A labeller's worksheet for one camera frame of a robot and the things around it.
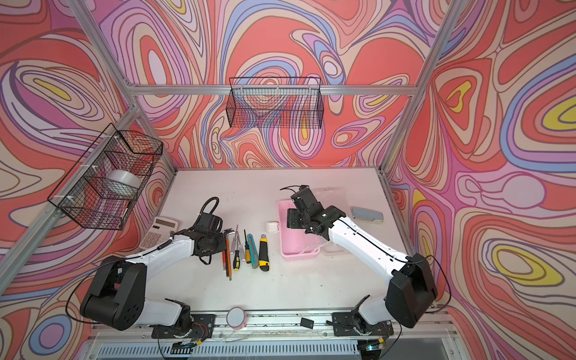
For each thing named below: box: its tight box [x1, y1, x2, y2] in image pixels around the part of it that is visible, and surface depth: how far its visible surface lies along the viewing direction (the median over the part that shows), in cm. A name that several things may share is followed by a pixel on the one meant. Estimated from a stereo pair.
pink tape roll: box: [225, 306, 248, 331], surface depth 73 cm
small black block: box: [300, 317, 315, 330], surface depth 76 cm
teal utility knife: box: [247, 233, 260, 270], surface depth 90 cm
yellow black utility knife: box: [258, 234, 270, 272], surface depth 91 cm
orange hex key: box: [225, 238, 233, 282], surface depth 88 cm
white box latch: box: [265, 221, 280, 233], surface depth 93 cm
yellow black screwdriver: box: [232, 224, 241, 271], surface depth 88 cm
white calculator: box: [139, 216, 179, 250], surface depth 96 cm
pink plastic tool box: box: [277, 198, 322, 259], surface depth 88 cm
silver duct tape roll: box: [105, 169, 141, 198], surface depth 74 cm
